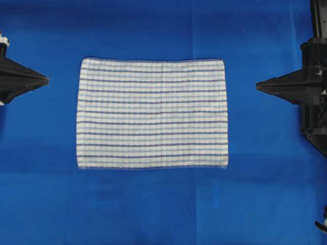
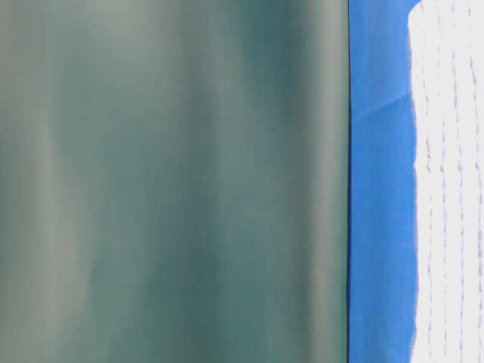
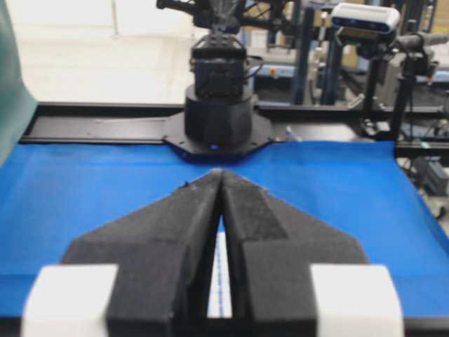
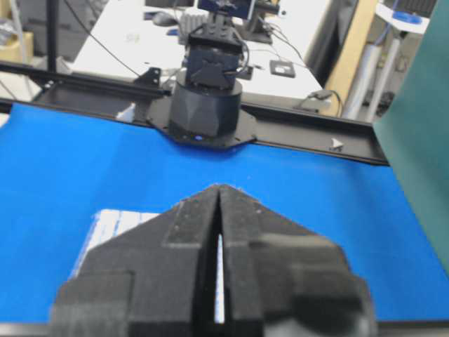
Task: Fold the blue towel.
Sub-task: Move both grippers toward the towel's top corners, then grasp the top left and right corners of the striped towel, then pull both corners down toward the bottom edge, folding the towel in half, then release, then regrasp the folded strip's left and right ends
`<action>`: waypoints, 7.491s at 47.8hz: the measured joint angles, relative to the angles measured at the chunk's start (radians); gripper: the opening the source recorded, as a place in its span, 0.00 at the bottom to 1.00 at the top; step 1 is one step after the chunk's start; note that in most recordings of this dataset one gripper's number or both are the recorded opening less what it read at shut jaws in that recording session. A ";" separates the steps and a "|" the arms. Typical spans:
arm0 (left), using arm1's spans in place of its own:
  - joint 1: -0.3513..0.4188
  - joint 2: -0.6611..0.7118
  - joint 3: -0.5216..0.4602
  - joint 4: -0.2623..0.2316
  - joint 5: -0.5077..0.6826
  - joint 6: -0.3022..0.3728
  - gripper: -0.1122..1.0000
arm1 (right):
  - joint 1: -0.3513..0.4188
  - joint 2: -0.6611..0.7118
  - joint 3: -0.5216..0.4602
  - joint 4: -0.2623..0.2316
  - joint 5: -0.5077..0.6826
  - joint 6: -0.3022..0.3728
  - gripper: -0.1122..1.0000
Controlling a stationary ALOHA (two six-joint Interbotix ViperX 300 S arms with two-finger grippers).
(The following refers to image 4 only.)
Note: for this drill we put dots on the black small box on desk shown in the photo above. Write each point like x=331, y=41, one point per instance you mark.
x=282, y=68

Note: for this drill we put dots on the white background desk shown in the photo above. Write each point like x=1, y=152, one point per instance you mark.
x=125, y=43

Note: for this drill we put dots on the black aluminium frame rail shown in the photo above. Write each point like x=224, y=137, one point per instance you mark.
x=104, y=98

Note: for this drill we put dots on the black vertical pole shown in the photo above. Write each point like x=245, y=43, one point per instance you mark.
x=52, y=10

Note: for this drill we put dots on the blue table cloth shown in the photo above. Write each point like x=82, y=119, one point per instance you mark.
x=58, y=170

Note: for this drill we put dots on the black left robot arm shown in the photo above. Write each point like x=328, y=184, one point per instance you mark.
x=204, y=107

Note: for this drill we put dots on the black computer mouse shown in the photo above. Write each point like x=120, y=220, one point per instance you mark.
x=163, y=19

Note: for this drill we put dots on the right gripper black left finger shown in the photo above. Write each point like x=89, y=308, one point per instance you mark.
x=153, y=280

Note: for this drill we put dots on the white blue-striped towel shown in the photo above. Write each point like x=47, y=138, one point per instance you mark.
x=109, y=223

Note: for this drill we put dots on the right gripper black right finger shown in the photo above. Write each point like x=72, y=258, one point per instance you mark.
x=282, y=279

